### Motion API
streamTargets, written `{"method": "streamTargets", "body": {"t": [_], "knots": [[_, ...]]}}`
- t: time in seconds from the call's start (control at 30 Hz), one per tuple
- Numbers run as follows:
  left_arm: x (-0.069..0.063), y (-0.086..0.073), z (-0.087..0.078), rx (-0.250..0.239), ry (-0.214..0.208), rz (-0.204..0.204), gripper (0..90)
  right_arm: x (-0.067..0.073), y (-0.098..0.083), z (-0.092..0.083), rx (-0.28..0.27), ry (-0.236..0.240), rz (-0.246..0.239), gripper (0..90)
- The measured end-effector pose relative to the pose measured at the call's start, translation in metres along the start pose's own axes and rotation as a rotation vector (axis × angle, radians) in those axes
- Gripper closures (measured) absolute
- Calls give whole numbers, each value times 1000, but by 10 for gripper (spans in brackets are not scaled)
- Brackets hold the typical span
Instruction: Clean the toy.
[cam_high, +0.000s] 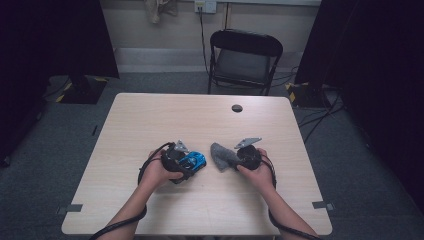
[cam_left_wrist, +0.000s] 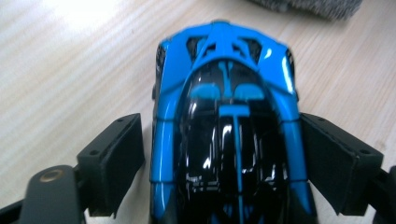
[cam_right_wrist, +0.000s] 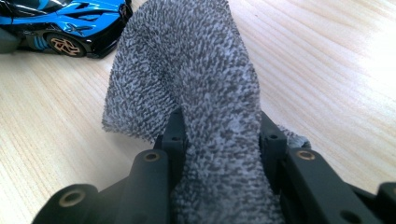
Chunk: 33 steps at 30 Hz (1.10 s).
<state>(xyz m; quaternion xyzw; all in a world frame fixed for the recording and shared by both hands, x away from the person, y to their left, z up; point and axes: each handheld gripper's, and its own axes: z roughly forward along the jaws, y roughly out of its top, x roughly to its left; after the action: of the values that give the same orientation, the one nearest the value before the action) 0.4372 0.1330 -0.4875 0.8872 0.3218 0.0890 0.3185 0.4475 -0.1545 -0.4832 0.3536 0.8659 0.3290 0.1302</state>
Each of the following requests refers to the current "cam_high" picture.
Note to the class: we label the person's right hand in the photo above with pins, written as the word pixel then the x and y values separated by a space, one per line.
pixel 263 176

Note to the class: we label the blue and black toy car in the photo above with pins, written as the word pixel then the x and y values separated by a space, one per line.
pixel 195 158

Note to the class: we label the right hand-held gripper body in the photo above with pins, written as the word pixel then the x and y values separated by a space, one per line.
pixel 249 158

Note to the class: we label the white wall socket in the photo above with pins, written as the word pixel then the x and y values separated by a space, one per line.
pixel 205 6

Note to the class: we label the person's left hand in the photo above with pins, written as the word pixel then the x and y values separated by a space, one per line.
pixel 153 173

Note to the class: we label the grey tape strip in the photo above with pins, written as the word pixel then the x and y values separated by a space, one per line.
pixel 71 208
pixel 323 205

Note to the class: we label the beige hanging cloth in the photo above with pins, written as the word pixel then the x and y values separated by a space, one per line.
pixel 156 10

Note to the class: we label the grey fluffy cloth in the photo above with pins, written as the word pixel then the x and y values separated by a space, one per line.
pixel 221 156

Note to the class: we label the black curtain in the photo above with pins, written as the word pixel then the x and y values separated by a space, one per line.
pixel 40 50
pixel 376 66

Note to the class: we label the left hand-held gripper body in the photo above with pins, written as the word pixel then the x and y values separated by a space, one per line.
pixel 170 161

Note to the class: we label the black folding chair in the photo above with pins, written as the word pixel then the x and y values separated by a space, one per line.
pixel 245 60

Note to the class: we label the black stand base yellow tape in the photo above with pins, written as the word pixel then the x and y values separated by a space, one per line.
pixel 306 96
pixel 83 91

